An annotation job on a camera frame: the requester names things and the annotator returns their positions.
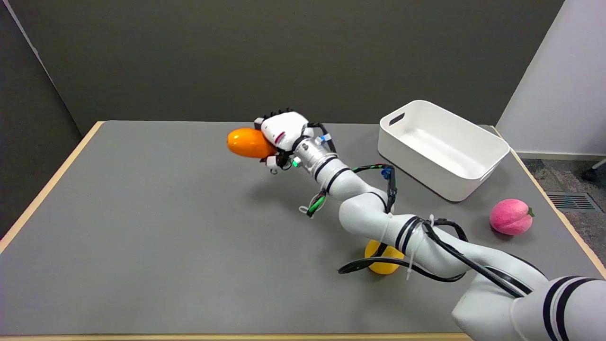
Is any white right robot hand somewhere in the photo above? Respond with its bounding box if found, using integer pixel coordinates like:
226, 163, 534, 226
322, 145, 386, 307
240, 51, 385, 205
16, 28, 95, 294
254, 108, 315, 174

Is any orange mango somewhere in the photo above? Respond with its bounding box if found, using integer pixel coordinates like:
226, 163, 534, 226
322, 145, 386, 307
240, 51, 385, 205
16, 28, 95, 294
227, 128, 277, 159

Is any white plastic box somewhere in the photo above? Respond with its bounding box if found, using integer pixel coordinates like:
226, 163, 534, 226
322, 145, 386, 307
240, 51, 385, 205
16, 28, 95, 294
378, 100, 511, 203

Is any yellow lemon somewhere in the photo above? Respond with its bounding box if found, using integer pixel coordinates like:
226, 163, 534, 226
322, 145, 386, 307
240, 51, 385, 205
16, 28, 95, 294
364, 240, 405, 275

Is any pink peach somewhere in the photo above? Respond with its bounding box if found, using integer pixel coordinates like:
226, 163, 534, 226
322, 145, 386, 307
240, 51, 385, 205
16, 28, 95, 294
490, 199, 535, 236

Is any floor vent grille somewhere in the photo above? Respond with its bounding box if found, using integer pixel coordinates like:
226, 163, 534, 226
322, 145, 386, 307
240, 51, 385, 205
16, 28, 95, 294
545, 192, 601, 212

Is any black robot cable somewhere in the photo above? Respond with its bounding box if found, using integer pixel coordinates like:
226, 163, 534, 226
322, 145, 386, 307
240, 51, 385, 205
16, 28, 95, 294
337, 218, 526, 299

